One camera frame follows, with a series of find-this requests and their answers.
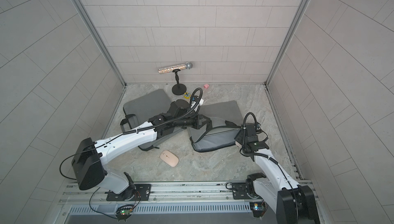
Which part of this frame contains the grey laptop bag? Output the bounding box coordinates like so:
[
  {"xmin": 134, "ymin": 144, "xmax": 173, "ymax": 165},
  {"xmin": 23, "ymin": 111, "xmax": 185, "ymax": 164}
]
[
  {"xmin": 120, "ymin": 89, "xmax": 171, "ymax": 132},
  {"xmin": 188, "ymin": 100, "xmax": 243, "ymax": 153}
]

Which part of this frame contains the circuit board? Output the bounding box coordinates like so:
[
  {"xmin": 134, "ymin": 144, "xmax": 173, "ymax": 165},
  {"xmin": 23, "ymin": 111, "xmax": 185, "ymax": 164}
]
[
  {"xmin": 116, "ymin": 204, "xmax": 134, "ymax": 221},
  {"xmin": 250, "ymin": 201, "xmax": 268, "ymax": 218}
]

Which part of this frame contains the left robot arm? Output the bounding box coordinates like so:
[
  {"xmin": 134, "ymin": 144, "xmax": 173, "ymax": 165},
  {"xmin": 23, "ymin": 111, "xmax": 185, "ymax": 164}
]
[{"xmin": 71, "ymin": 101, "xmax": 211, "ymax": 194}]

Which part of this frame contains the left circuit board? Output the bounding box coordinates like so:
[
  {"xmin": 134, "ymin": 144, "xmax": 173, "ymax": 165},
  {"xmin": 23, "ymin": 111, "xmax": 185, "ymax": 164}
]
[{"xmin": 116, "ymin": 204, "xmax": 134, "ymax": 221}]

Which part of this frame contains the black microphone stand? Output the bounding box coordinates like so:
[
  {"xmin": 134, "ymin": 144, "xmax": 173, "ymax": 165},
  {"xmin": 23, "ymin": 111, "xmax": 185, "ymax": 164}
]
[{"xmin": 172, "ymin": 69, "xmax": 187, "ymax": 96}]

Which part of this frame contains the black cable left base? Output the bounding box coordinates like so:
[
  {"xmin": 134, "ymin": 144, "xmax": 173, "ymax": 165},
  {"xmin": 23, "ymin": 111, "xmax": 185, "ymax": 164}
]
[{"xmin": 88, "ymin": 186, "xmax": 124, "ymax": 220}]

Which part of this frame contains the left pink computer mouse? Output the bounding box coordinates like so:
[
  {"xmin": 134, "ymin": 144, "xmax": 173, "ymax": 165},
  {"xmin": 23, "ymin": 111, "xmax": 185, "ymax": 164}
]
[{"xmin": 160, "ymin": 150, "xmax": 179, "ymax": 168}]

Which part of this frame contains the right circuit board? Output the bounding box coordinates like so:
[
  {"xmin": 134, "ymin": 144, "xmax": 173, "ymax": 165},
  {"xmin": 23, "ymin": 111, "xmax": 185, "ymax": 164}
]
[{"xmin": 250, "ymin": 201, "xmax": 268, "ymax": 218}]

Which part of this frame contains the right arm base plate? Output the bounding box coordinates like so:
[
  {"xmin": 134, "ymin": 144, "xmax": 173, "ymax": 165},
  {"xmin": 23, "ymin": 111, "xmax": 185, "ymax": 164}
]
[{"xmin": 230, "ymin": 183, "xmax": 255, "ymax": 200}]

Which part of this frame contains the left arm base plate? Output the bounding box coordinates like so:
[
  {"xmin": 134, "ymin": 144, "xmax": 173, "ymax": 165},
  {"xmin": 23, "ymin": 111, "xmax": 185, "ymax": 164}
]
[{"xmin": 105, "ymin": 184, "xmax": 152, "ymax": 201}]

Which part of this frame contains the aluminium mounting rail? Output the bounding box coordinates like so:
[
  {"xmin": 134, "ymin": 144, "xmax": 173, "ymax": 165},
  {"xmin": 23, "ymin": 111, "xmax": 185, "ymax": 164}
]
[{"xmin": 55, "ymin": 181, "xmax": 262, "ymax": 204}]

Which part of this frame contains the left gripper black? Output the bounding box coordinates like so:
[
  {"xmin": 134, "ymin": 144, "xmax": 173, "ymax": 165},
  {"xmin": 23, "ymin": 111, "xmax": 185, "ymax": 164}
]
[{"xmin": 172, "ymin": 111, "xmax": 211, "ymax": 129}]

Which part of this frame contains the glitter microphone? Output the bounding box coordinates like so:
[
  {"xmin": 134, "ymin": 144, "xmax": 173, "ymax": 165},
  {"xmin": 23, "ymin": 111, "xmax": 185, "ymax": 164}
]
[{"xmin": 158, "ymin": 62, "xmax": 193, "ymax": 74}]

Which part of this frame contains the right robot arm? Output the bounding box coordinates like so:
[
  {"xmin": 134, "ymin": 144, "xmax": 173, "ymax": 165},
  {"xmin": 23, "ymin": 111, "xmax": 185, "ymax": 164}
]
[{"xmin": 235, "ymin": 123, "xmax": 320, "ymax": 224}]

